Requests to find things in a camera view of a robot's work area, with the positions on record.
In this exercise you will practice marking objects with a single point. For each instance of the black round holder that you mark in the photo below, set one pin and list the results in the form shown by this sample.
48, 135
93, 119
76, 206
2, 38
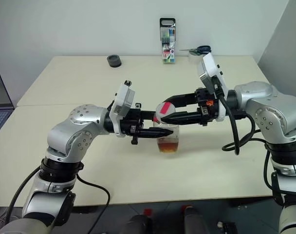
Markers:
114, 61

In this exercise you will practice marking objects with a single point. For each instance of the marker pen pack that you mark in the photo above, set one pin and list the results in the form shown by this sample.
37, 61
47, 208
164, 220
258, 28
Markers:
168, 46

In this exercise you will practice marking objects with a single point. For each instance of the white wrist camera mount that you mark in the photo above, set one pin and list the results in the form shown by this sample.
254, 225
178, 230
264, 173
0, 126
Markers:
210, 65
122, 97

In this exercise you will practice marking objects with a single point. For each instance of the glass of amber liquid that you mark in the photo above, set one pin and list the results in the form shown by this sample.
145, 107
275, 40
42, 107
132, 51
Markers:
168, 146

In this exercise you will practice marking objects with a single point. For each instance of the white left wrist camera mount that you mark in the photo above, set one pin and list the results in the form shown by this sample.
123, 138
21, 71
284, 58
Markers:
122, 97

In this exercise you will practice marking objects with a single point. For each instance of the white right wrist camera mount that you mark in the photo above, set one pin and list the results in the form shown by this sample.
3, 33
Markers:
210, 65

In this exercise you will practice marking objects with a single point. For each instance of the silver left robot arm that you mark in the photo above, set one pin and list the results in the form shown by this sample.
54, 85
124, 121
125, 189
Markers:
65, 131

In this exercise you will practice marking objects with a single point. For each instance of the white cap with pink tape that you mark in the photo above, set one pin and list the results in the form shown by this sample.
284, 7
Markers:
163, 109

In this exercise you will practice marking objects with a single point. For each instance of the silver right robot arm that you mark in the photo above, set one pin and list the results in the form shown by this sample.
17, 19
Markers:
267, 109

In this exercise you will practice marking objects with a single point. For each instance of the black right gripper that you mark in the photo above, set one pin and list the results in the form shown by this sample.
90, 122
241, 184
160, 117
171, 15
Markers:
207, 109

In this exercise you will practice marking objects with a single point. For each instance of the dark rounded shape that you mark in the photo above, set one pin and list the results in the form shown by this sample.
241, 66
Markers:
138, 225
194, 220

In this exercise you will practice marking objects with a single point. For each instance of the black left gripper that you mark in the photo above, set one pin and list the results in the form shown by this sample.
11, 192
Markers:
132, 119

